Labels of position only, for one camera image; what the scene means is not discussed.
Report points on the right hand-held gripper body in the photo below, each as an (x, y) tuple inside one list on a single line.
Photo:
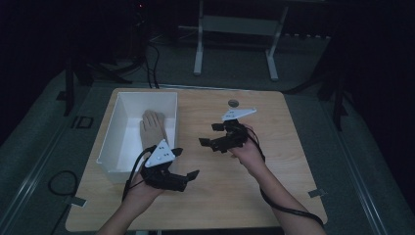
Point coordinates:
[(233, 137)]

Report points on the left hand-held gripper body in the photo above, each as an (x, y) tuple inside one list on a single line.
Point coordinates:
[(161, 178)]

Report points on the beige glove with finger seams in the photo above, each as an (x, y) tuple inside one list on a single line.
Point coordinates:
[(152, 129)]

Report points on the white rectangular box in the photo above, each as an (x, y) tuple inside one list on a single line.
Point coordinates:
[(125, 143)]

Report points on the person's right hand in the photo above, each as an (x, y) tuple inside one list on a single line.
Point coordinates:
[(251, 156)]

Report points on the person's left hand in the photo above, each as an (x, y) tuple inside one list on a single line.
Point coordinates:
[(140, 197)]

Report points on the round table grommet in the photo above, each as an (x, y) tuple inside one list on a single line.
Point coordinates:
[(233, 103)]

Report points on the grey tape piece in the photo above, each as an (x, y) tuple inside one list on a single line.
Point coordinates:
[(316, 193), (78, 202)]

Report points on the white metal stand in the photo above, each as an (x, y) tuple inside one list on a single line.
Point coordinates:
[(239, 25)]

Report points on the black tripod stand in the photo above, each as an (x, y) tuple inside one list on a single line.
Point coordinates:
[(81, 70), (332, 84)]

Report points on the black rectangular floor frame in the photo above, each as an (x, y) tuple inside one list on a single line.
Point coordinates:
[(77, 122)]

